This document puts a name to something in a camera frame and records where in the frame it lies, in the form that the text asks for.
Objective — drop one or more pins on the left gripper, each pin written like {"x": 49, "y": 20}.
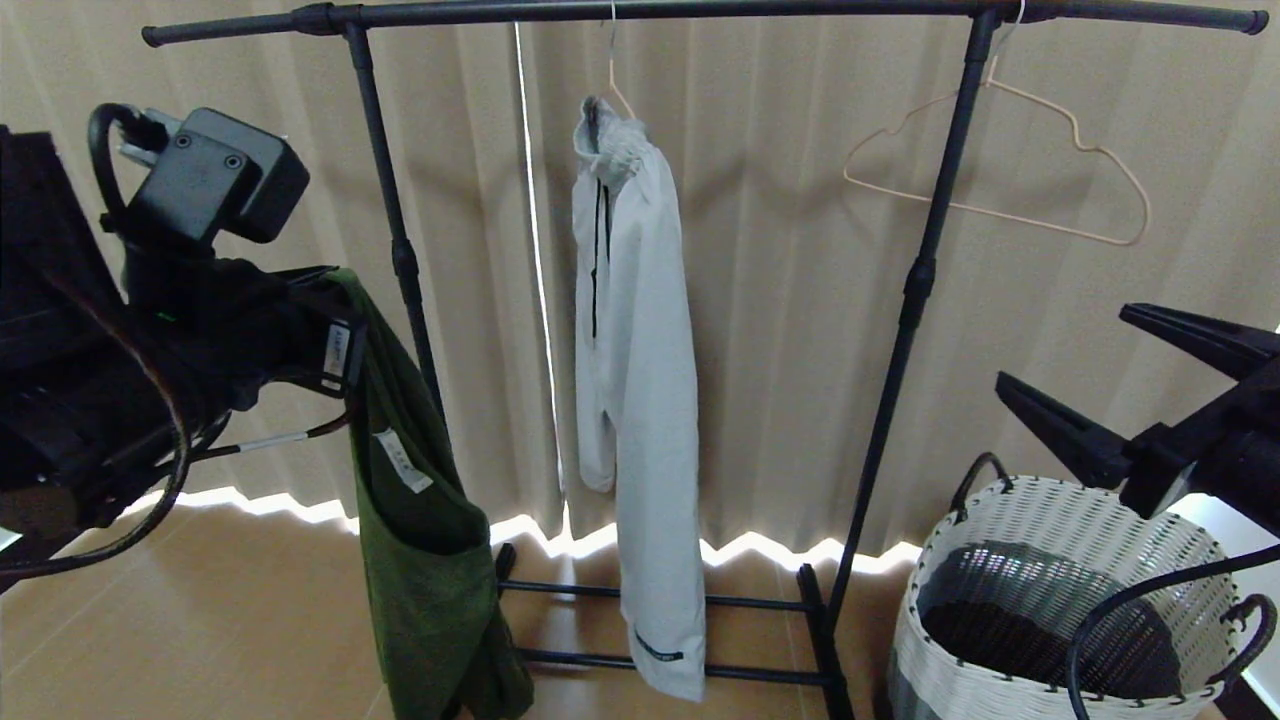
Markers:
{"x": 260, "y": 330}

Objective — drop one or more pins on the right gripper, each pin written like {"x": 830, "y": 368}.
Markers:
{"x": 1230, "y": 450}

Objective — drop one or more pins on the pink clothes hanger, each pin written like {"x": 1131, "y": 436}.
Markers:
{"x": 1110, "y": 152}
{"x": 612, "y": 70}

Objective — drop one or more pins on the olive green garment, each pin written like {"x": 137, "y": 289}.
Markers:
{"x": 430, "y": 600}

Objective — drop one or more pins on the pale grey shorts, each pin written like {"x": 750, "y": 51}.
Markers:
{"x": 640, "y": 400}

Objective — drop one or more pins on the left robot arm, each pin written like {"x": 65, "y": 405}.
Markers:
{"x": 50, "y": 400}

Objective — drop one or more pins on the white laundry basket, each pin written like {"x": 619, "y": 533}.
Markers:
{"x": 1080, "y": 520}

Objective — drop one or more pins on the black clothes rack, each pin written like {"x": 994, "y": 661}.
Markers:
{"x": 660, "y": 12}

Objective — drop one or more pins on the beige curtain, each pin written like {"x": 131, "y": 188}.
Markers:
{"x": 800, "y": 300}

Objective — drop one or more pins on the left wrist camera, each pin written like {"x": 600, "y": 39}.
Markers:
{"x": 215, "y": 175}

